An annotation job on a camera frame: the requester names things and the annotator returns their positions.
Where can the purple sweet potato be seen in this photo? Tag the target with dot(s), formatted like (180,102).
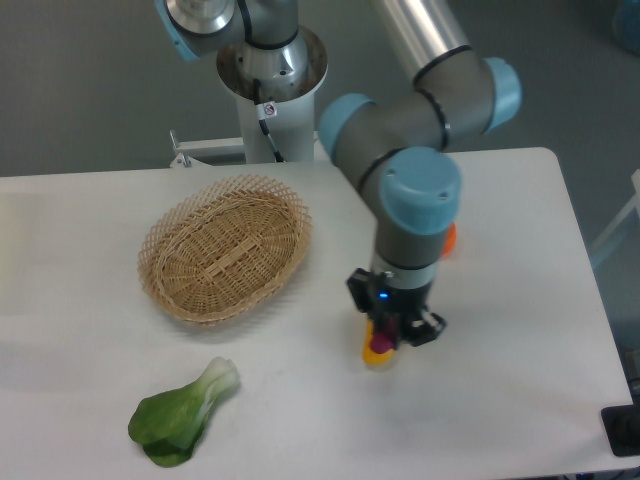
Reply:
(380,343)

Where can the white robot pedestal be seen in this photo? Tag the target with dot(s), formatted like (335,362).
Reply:
(275,92)

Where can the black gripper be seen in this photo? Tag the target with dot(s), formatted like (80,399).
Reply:
(401,313)

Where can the oval wicker basket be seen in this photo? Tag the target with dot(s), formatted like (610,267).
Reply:
(224,249)

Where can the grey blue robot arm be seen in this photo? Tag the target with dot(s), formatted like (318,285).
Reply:
(393,156)

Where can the black device at table edge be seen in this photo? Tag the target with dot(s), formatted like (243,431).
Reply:
(621,425)

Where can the yellow pepper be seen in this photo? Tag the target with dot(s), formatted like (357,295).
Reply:
(370,359)

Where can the orange mandarin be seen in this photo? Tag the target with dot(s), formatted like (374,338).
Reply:
(450,240)

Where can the green bok choy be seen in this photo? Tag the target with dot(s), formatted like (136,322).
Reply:
(169,425)

